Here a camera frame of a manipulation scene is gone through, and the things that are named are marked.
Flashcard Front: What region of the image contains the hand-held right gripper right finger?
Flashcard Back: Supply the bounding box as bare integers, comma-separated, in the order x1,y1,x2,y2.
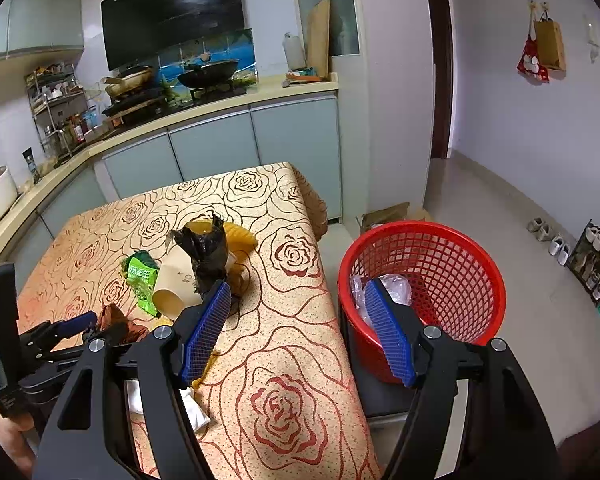
363,277,563,480

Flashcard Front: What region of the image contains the red hanging bag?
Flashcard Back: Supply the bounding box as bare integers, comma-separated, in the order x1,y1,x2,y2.
516,35,551,83

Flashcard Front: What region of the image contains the cardboard box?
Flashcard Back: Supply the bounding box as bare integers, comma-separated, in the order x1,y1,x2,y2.
357,202,433,235

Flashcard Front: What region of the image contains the black standing pouch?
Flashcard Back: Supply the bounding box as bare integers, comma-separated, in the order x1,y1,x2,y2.
22,147,43,183

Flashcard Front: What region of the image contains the black range hood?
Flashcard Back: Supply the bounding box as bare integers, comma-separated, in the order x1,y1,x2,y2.
100,0,246,72

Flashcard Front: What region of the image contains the black wok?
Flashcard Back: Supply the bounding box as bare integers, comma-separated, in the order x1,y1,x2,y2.
176,59,241,89

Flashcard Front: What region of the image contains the yellow plastic wrapper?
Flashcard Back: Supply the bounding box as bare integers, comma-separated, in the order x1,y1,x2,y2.
219,220,258,297

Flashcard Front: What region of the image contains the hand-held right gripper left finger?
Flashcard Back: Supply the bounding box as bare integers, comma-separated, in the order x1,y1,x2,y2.
32,280,233,480

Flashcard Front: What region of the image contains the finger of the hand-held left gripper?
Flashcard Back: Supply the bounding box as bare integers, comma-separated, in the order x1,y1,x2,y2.
102,323,131,346
16,311,99,361

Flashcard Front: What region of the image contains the beige paper cup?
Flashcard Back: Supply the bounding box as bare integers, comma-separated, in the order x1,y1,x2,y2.
152,250,206,317

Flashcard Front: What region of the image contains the dark wooden door frame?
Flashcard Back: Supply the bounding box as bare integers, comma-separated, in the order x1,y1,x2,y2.
422,0,453,161

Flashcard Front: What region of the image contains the golden frying pan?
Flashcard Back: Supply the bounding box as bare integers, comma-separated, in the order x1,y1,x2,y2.
102,65,156,98

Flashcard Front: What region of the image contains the wooden cutting board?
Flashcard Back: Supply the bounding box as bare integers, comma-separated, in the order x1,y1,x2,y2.
306,0,331,81

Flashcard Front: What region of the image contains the clear plastic bag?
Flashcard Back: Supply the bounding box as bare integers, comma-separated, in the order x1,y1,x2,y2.
354,274,412,328

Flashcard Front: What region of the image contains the brown snack wrapper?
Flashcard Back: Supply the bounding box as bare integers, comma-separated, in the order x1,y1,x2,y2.
96,304,148,343

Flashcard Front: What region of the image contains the kitchen counter with grey cabinets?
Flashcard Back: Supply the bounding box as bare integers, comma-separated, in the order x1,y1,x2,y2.
0,80,342,281

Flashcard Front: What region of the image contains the metal spice rack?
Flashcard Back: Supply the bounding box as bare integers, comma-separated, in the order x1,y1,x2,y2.
25,62,106,156

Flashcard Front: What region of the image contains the black shoe rack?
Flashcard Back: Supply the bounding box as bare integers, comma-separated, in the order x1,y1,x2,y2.
567,219,600,306

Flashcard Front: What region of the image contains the white cloth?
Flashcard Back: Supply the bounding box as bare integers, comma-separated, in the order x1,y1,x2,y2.
124,379,212,433

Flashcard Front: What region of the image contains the black gas stove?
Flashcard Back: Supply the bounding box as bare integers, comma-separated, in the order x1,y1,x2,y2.
101,82,248,120

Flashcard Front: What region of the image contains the translucent plastic bottle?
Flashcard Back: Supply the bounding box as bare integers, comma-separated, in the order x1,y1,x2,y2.
282,32,307,72

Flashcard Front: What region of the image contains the green snack wrapper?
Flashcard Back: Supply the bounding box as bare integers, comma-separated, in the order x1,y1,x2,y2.
124,251,162,317

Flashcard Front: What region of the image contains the brown paper bag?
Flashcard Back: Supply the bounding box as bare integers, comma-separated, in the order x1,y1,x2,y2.
532,10,567,72

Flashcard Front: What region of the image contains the red mesh basket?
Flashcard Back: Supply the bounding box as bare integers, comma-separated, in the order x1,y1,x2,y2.
337,220,507,386

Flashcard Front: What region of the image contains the person's left hand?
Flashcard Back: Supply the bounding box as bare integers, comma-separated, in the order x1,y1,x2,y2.
0,385,37,478

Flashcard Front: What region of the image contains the grey wall cabinet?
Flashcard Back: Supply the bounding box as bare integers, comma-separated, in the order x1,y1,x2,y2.
0,0,86,66

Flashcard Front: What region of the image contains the large black plastic bag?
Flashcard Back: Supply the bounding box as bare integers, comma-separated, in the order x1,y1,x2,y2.
171,214,229,302

